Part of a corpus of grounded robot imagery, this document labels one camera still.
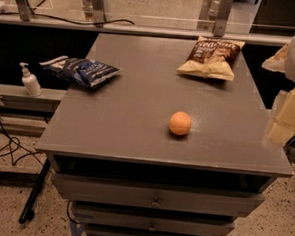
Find grey drawer cabinet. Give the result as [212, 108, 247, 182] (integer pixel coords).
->
[29, 28, 295, 236]

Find blue chip bag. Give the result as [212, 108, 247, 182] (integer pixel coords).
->
[40, 56, 119, 90]

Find white pump soap bottle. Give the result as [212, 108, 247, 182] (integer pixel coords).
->
[20, 62, 42, 97]

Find middle grey drawer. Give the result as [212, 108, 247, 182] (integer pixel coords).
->
[72, 202, 234, 236]

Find orange fruit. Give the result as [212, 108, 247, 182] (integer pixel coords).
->
[169, 111, 192, 135]

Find black floor cables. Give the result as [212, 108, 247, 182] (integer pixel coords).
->
[0, 95, 52, 169]

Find brown chip bag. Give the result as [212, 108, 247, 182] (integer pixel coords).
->
[176, 36, 245, 81]

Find black cable on ledge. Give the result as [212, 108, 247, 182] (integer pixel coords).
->
[0, 0, 137, 29]

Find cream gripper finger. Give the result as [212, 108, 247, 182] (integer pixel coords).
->
[262, 43, 289, 73]
[266, 88, 295, 145]

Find metal railing frame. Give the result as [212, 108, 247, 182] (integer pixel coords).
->
[0, 0, 292, 46]

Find black metal table leg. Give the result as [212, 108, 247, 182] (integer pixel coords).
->
[19, 160, 50, 225]

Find top grey drawer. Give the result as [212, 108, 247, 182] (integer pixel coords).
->
[52, 173, 264, 217]

